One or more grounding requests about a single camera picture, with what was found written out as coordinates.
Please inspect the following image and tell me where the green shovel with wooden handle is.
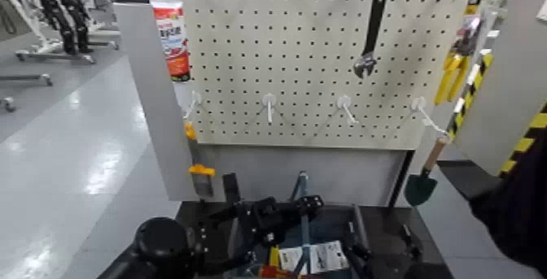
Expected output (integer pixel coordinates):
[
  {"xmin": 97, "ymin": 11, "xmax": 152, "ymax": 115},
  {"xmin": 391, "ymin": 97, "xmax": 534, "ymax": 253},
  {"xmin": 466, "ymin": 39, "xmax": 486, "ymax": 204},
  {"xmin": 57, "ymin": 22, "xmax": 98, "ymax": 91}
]
[{"xmin": 404, "ymin": 136, "xmax": 452, "ymax": 207}]

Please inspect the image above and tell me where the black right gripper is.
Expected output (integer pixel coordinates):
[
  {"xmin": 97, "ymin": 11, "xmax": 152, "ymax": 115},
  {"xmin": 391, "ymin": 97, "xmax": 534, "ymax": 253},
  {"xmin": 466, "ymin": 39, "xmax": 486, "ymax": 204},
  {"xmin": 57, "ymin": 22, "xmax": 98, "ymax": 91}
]
[{"xmin": 347, "ymin": 224, "xmax": 423, "ymax": 279}]

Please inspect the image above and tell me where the grey stand leg with caster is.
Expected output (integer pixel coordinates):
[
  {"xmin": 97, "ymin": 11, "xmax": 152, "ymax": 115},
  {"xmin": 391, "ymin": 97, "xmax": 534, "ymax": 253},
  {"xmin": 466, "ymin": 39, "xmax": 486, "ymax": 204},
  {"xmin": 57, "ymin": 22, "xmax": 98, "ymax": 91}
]
[{"xmin": 0, "ymin": 73, "xmax": 55, "ymax": 88}]

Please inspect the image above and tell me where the black robot on stand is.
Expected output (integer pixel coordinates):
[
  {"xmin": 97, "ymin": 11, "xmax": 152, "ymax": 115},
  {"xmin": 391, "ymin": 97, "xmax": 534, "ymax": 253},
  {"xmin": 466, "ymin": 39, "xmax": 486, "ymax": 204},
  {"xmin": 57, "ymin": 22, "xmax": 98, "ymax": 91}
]
[{"xmin": 28, "ymin": 0, "xmax": 96, "ymax": 55}]

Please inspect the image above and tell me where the beige perforated pegboard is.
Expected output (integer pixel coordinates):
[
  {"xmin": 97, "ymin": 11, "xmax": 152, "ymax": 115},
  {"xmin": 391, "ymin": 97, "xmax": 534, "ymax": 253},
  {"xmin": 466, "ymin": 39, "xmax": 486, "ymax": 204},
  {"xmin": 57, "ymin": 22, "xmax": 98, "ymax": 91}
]
[{"xmin": 168, "ymin": 0, "xmax": 482, "ymax": 151}]

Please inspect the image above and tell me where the yellow tool in crate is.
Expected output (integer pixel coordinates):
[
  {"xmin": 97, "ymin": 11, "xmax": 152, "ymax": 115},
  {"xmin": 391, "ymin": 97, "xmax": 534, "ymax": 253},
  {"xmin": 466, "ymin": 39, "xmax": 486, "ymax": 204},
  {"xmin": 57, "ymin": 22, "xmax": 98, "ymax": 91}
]
[{"xmin": 268, "ymin": 245, "xmax": 282, "ymax": 268}]

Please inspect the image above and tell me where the yellow clamp tool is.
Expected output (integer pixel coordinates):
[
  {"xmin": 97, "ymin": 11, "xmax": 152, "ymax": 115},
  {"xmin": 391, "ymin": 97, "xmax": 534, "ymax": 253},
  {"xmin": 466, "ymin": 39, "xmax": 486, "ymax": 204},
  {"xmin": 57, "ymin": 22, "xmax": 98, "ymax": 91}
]
[{"xmin": 435, "ymin": 51, "xmax": 471, "ymax": 106}]

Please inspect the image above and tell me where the black handled adjustable wrench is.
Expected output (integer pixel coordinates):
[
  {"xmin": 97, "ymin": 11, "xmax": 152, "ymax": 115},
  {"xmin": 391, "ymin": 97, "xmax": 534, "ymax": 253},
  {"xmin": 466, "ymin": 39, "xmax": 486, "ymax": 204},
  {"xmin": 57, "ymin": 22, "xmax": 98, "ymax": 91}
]
[{"xmin": 352, "ymin": 0, "xmax": 387, "ymax": 80}]

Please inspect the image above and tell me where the black bulky object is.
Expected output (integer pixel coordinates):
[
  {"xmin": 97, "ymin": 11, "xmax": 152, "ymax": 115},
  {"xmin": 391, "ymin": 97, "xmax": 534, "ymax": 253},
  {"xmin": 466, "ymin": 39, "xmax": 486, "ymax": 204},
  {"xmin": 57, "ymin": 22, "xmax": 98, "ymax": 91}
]
[{"xmin": 467, "ymin": 130, "xmax": 547, "ymax": 275}]

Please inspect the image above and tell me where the grey tool basket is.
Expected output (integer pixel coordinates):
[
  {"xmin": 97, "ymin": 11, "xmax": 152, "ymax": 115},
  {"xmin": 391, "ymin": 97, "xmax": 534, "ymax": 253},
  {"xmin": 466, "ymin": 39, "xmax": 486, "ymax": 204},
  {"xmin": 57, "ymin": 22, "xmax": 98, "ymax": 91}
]
[{"xmin": 221, "ymin": 203, "xmax": 370, "ymax": 279}]

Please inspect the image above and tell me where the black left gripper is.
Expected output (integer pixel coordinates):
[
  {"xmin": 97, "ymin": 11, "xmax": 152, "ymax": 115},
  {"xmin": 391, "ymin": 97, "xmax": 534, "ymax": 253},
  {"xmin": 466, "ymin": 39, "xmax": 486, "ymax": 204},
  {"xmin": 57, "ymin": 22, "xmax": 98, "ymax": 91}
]
[{"xmin": 238, "ymin": 194, "xmax": 326, "ymax": 247}]

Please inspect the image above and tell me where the white wheeled stand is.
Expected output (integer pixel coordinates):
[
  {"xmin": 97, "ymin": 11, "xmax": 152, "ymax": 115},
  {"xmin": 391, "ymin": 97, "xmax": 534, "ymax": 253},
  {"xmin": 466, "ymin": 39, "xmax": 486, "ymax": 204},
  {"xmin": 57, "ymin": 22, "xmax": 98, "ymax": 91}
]
[{"xmin": 0, "ymin": 0, "xmax": 98, "ymax": 65}]

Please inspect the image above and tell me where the red tool in crate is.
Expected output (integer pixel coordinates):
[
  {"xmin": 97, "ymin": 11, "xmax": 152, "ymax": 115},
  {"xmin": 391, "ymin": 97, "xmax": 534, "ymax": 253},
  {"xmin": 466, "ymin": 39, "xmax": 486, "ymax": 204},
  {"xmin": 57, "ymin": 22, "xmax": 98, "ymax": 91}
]
[{"xmin": 258, "ymin": 264, "xmax": 297, "ymax": 279}]

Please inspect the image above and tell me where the white packaged item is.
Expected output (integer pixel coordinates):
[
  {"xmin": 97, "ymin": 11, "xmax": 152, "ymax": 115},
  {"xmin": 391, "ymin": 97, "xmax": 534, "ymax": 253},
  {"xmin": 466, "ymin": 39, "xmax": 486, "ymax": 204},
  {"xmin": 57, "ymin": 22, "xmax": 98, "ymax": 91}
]
[{"xmin": 278, "ymin": 240, "xmax": 351, "ymax": 275}]

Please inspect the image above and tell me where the packaged tool with yellow card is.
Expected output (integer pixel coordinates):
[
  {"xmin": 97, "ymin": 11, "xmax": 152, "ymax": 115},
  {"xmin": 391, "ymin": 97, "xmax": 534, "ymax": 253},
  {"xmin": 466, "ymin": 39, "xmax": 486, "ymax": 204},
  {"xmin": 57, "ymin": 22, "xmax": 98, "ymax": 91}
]
[{"xmin": 453, "ymin": 0, "xmax": 487, "ymax": 58}]

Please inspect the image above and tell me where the grey panel below pegboard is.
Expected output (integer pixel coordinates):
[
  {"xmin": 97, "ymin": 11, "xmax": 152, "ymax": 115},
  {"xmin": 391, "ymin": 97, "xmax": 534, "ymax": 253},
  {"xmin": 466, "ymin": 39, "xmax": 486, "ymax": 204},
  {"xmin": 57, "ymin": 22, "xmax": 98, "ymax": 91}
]
[{"xmin": 194, "ymin": 142, "xmax": 408, "ymax": 207}]

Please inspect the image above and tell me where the white pegboard hook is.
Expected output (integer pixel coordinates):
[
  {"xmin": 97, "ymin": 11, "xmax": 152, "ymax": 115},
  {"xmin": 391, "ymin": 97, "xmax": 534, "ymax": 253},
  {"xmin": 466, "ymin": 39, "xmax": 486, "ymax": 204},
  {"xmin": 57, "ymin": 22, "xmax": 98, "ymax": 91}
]
[
  {"xmin": 183, "ymin": 90, "xmax": 204, "ymax": 120},
  {"xmin": 410, "ymin": 97, "xmax": 449, "ymax": 137},
  {"xmin": 336, "ymin": 94, "xmax": 360, "ymax": 125},
  {"xmin": 261, "ymin": 93, "xmax": 278, "ymax": 124}
]

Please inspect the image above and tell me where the black left wrist block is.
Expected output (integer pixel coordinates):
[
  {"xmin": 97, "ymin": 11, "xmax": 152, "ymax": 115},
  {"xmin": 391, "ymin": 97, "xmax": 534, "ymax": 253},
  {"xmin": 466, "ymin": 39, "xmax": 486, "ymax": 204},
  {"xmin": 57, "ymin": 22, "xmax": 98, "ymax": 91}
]
[{"xmin": 221, "ymin": 172, "xmax": 243, "ymax": 208}]

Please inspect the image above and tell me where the yellow handled scraper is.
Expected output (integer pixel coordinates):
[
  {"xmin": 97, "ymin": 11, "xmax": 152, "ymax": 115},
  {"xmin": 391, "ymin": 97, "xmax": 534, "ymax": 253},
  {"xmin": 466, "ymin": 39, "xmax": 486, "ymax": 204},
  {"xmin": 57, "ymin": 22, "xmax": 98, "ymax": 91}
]
[{"xmin": 188, "ymin": 163, "xmax": 217, "ymax": 197}]

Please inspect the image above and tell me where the red white tube package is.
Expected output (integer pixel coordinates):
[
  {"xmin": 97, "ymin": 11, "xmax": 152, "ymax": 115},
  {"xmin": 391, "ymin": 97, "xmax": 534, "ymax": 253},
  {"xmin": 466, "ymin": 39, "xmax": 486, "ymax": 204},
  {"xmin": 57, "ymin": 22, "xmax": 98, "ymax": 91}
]
[{"xmin": 148, "ymin": 0, "xmax": 191, "ymax": 83}]

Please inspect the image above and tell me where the narrow grey side panel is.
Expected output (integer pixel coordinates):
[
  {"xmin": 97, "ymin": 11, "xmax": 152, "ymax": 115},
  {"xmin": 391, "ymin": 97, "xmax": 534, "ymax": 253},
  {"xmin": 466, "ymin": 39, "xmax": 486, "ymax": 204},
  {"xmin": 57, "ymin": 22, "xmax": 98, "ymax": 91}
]
[{"xmin": 112, "ymin": 2, "xmax": 199, "ymax": 202}]

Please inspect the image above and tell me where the wide grey side panel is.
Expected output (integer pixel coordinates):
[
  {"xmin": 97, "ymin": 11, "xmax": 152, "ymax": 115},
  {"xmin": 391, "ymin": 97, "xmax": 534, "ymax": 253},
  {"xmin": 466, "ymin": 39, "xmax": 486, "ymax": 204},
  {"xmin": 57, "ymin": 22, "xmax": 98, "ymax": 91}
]
[{"xmin": 454, "ymin": 0, "xmax": 547, "ymax": 177}]

